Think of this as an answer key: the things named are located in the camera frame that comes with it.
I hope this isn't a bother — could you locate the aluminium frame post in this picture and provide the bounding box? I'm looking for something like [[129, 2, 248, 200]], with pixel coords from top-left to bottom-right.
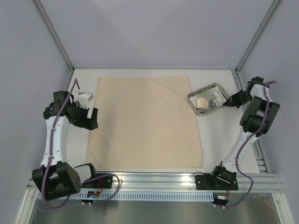
[[32, 0, 75, 74], [235, 0, 283, 74]]

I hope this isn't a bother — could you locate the left aluminium frame post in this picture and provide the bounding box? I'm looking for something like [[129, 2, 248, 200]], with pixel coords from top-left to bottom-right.
[[32, 0, 75, 74]]

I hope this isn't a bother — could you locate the stainless steel tray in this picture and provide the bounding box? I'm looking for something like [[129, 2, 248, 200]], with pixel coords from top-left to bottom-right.
[[187, 83, 229, 116]]

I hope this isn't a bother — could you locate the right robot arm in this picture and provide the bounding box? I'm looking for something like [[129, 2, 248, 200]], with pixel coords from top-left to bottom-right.
[[210, 77, 280, 189]]

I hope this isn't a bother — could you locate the aluminium mounting rail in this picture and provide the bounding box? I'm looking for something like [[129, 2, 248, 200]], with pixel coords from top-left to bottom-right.
[[27, 170, 285, 193]]

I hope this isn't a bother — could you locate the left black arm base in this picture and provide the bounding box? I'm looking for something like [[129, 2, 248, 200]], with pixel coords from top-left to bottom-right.
[[81, 174, 113, 189]]

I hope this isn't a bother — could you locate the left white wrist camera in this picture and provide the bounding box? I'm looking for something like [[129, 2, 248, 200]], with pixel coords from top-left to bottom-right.
[[77, 92, 93, 110]]

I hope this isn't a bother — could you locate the slotted cable duct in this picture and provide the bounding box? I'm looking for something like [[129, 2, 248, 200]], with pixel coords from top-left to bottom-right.
[[76, 191, 214, 202]]

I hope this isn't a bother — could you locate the beige cloth mat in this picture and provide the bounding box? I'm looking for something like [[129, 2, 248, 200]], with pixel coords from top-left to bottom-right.
[[86, 76, 203, 170]]

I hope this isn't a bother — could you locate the white gauze pad stack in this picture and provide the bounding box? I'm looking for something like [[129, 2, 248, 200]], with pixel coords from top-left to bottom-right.
[[189, 96, 198, 108]]

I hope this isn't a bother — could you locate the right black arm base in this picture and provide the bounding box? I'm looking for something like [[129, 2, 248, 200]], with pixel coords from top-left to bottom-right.
[[194, 175, 239, 191]]

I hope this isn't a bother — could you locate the long needle holder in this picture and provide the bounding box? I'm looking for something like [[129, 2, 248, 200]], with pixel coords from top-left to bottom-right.
[[209, 95, 220, 109]]

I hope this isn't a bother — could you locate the right aluminium frame post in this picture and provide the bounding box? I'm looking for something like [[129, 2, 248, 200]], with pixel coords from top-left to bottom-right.
[[235, 0, 283, 74]]

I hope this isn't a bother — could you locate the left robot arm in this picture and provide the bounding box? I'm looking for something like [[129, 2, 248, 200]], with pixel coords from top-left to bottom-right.
[[32, 91, 98, 201]]

